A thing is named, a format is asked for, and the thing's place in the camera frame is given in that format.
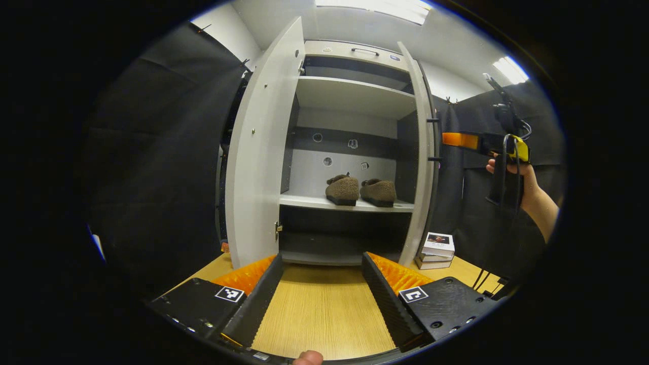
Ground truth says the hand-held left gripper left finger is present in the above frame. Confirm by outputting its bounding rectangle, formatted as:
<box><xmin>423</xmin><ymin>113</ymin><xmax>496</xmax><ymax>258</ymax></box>
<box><xmin>150</xmin><ymin>253</ymin><xmax>284</xmax><ymax>350</ymax></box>

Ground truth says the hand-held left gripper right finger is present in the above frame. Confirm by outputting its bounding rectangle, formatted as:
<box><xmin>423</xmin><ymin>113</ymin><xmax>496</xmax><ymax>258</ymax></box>
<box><xmin>361</xmin><ymin>252</ymin><xmax>500</xmax><ymax>353</ymax></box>

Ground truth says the brown fuzzy shoe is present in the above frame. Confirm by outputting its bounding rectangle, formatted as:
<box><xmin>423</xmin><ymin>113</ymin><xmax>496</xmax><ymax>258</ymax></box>
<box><xmin>325</xmin><ymin>172</ymin><xmax>360</xmax><ymax>207</ymax></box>
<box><xmin>359</xmin><ymin>178</ymin><xmax>398</xmax><ymax>208</ymax></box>

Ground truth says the white shoe cabinet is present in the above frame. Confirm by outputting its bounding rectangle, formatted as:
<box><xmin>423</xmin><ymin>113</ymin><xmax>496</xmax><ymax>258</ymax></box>
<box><xmin>278</xmin><ymin>40</ymin><xmax>421</xmax><ymax>267</ymax></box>

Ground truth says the black backdrop cloth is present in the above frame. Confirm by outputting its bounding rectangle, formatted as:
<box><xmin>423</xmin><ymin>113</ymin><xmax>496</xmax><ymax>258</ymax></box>
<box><xmin>432</xmin><ymin>80</ymin><xmax>564</xmax><ymax>285</ymax></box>
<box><xmin>85</xmin><ymin>22</ymin><xmax>253</xmax><ymax>296</ymax></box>

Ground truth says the small ceiling light panel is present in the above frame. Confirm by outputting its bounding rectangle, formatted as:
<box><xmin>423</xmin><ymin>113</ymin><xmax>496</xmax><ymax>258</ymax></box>
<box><xmin>492</xmin><ymin>55</ymin><xmax>529</xmax><ymax>86</ymax></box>

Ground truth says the white photo cover book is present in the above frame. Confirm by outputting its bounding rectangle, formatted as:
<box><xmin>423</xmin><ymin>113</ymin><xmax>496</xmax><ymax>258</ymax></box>
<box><xmin>422</xmin><ymin>232</ymin><xmax>456</xmax><ymax>258</ymax></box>

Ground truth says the large ceiling light panel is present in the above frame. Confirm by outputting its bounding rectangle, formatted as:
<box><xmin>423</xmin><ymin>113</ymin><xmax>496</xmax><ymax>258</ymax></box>
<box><xmin>315</xmin><ymin>0</ymin><xmax>432</xmax><ymax>26</ymax></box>

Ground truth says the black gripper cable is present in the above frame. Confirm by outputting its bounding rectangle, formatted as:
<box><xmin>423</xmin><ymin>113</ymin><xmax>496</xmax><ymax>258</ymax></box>
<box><xmin>472</xmin><ymin>268</ymin><xmax>510</xmax><ymax>300</ymax></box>

